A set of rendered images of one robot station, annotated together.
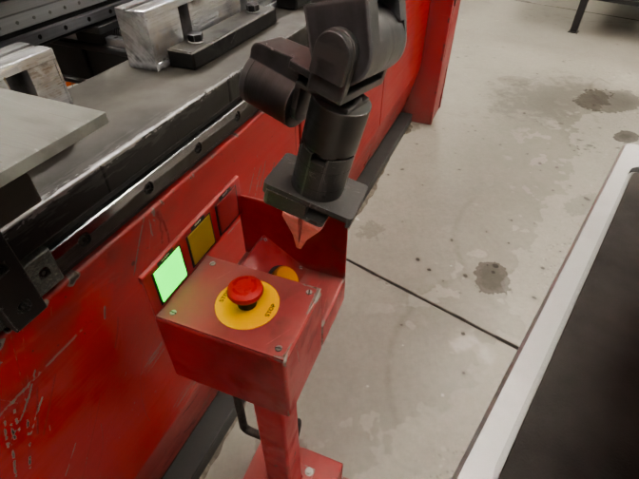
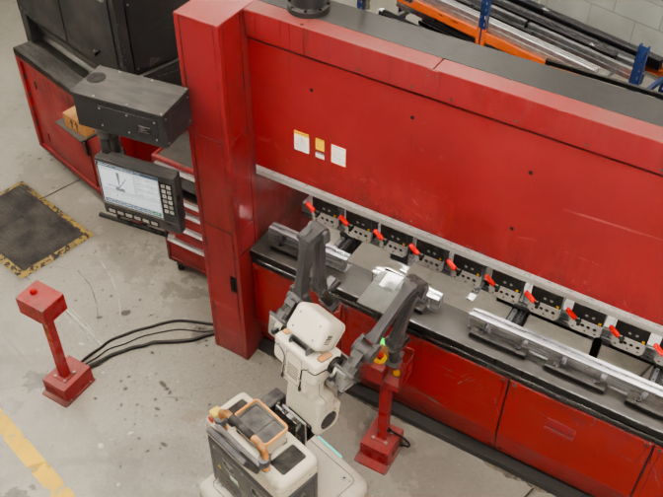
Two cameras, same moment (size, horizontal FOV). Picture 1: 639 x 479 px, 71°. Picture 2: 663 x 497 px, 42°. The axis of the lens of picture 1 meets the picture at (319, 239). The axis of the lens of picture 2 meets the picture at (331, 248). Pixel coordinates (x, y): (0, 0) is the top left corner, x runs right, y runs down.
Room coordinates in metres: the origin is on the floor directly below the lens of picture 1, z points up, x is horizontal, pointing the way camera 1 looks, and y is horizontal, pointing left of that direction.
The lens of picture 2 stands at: (0.44, -2.73, 4.22)
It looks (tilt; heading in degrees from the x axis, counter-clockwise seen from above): 44 degrees down; 97
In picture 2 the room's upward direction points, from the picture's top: 1 degrees clockwise
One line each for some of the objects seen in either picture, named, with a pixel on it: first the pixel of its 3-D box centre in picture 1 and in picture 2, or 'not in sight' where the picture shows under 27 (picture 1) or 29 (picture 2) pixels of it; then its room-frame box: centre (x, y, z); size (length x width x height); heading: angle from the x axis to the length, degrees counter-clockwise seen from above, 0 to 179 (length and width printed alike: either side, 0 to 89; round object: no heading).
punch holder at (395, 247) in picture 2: not in sight; (397, 237); (0.35, 0.48, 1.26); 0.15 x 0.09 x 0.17; 157
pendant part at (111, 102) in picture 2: not in sight; (141, 161); (-0.95, 0.56, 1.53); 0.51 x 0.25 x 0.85; 165
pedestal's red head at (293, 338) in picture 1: (261, 290); (388, 364); (0.37, 0.07, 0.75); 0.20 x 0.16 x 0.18; 159
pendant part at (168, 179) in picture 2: not in sight; (143, 189); (-0.93, 0.46, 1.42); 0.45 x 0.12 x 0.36; 165
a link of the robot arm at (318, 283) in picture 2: not in sight; (319, 260); (0.01, 0.10, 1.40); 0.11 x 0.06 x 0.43; 142
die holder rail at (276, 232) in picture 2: not in sight; (309, 247); (-0.13, 0.69, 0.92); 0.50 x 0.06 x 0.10; 157
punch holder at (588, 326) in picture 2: not in sight; (589, 315); (1.27, 0.08, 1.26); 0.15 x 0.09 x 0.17; 157
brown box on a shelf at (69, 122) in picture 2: not in sight; (84, 116); (-1.69, 1.53, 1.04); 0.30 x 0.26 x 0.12; 142
